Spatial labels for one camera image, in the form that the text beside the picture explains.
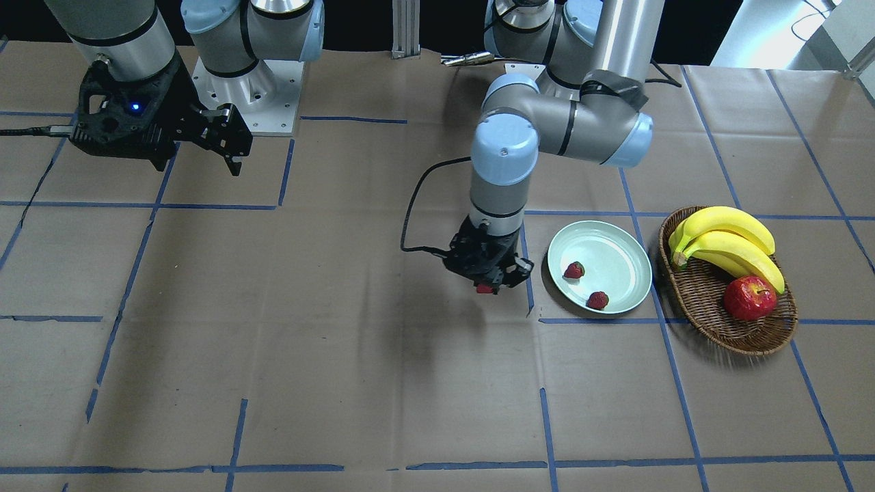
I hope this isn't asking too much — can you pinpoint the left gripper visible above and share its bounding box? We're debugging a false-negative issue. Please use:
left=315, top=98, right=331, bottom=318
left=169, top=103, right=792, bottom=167
left=443, top=218, right=535, bottom=294

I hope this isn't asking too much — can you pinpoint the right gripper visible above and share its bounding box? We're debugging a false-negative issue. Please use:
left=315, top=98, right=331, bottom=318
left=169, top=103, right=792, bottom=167
left=69, top=53, right=253, bottom=177

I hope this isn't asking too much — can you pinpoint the strawberry with green top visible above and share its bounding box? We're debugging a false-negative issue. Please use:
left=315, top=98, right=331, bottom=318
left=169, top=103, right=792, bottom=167
left=563, top=261, right=585, bottom=280

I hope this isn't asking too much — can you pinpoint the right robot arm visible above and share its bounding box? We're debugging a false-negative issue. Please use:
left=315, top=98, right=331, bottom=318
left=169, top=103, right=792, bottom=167
left=30, top=1, right=325, bottom=176

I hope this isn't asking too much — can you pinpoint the light green plate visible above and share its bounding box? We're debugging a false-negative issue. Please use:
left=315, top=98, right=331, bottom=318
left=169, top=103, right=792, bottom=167
left=545, top=220, right=653, bottom=315

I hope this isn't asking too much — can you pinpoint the wicker basket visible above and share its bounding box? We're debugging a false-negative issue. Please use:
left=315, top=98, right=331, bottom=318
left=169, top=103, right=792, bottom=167
left=658, top=206, right=799, bottom=355

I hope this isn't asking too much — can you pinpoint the brown paper table cover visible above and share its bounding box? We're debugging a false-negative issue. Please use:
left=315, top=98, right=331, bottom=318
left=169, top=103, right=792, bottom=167
left=1, top=52, right=873, bottom=491

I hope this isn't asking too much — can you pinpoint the banana bunch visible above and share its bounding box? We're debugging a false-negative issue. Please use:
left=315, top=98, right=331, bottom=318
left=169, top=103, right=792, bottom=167
left=669, top=206, right=785, bottom=294

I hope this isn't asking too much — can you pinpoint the red apple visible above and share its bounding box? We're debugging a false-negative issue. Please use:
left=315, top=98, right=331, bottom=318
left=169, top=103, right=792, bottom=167
left=723, top=276, right=779, bottom=321

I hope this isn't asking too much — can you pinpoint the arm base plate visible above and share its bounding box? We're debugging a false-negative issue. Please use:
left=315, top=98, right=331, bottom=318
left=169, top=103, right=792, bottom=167
left=193, top=58, right=306, bottom=137
left=504, top=62, right=545, bottom=80

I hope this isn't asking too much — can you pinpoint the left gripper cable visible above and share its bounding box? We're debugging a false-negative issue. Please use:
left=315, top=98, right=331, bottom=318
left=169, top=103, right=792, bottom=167
left=400, top=156, right=474, bottom=259

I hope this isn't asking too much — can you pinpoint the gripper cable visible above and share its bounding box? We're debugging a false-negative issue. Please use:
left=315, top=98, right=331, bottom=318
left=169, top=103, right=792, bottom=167
left=0, top=124, right=76, bottom=137
left=400, top=156, right=474, bottom=259

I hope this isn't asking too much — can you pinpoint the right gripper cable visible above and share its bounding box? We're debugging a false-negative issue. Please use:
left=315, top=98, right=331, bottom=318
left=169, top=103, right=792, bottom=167
left=0, top=124, right=76, bottom=137

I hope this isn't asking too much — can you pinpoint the aluminium frame post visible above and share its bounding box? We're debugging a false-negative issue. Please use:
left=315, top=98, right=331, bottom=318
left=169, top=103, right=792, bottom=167
left=391, top=0, right=421, bottom=59

